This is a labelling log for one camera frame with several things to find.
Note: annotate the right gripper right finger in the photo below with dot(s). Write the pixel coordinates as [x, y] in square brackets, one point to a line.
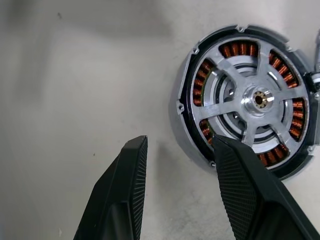
[250, 195]

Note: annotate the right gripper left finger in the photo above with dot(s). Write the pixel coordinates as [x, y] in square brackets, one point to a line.
[117, 195]

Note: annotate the motor stator with copper windings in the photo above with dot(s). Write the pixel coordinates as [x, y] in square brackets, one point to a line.
[180, 130]

